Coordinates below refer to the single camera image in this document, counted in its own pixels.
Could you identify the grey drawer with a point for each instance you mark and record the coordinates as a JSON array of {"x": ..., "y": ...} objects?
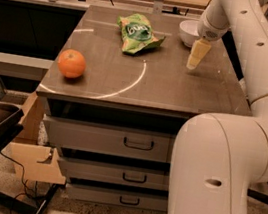
[
  {"x": 116, "y": 197},
  {"x": 115, "y": 174},
  {"x": 106, "y": 139}
]

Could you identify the green chip bag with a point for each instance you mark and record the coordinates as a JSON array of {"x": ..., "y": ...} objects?
[{"x": 137, "y": 34}]

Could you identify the middle grey drawer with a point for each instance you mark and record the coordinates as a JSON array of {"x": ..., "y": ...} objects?
[{"x": 115, "y": 174}]

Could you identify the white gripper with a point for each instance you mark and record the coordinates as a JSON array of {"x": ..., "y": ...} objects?
[{"x": 209, "y": 30}]

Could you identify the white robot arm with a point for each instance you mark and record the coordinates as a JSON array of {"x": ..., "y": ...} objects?
[{"x": 217, "y": 156}]

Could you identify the white ceramic bowl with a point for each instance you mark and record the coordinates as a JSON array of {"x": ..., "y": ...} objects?
[{"x": 188, "y": 32}]

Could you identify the grey drawer cabinet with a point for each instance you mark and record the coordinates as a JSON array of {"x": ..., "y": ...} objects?
[{"x": 152, "y": 91}]

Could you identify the top grey drawer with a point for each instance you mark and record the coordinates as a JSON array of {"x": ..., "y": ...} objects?
[{"x": 106, "y": 139}]

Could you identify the orange fruit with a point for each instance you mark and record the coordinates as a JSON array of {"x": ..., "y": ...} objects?
[{"x": 71, "y": 63}]

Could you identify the bottom grey drawer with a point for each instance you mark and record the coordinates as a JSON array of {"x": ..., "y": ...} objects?
[{"x": 116, "y": 197}]

